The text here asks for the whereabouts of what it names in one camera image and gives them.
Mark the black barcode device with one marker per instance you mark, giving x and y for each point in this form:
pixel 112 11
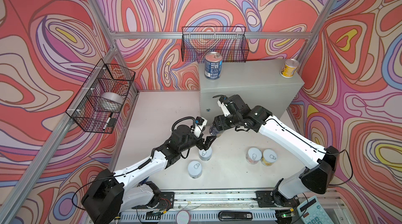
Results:
pixel 235 216

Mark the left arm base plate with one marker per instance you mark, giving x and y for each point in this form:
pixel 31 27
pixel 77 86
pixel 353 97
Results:
pixel 162 201

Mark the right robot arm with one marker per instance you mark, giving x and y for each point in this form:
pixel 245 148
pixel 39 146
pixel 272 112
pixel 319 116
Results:
pixel 320 162

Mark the teal can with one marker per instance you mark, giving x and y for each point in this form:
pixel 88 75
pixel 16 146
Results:
pixel 205 155
pixel 194 169

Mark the pink-label can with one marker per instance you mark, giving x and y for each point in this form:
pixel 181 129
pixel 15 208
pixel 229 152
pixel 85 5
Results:
pixel 253 155

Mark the teal calculator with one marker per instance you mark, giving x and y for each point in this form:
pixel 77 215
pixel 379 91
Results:
pixel 311 212

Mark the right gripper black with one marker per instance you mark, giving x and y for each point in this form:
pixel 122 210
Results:
pixel 221 124

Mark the grey metal cabinet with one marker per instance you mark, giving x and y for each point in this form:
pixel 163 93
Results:
pixel 258 83

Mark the small orange-label can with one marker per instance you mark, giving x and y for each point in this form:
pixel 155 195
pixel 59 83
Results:
pixel 289 68

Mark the yellow-label can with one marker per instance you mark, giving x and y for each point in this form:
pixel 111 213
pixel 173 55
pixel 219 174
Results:
pixel 269 157

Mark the teal can front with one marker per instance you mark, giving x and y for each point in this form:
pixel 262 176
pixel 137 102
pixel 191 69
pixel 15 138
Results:
pixel 194 169

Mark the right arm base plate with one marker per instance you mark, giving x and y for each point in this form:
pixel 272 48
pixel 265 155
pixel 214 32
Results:
pixel 267 197

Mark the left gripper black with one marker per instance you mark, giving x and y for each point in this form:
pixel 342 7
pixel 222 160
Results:
pixel 206 146

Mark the green circuit board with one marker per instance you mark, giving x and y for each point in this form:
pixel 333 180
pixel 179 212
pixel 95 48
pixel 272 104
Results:
pixel 153 215

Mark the chopped tomato can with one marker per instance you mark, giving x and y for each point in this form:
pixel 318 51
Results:
pixel 215 131

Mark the back black wire basket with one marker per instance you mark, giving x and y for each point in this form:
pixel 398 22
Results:
pixel 229 41

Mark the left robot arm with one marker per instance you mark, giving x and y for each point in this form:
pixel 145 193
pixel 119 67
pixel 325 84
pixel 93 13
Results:
pixel 113 192

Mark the black wire basket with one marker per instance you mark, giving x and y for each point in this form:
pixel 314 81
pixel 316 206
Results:
pixel 97 106
pixel 229 41

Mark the left black wire basket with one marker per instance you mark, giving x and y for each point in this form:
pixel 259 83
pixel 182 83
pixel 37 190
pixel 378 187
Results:
pixel 97 106

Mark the large blue-label can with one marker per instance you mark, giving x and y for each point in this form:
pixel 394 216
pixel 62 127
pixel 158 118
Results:
pixel 213 65

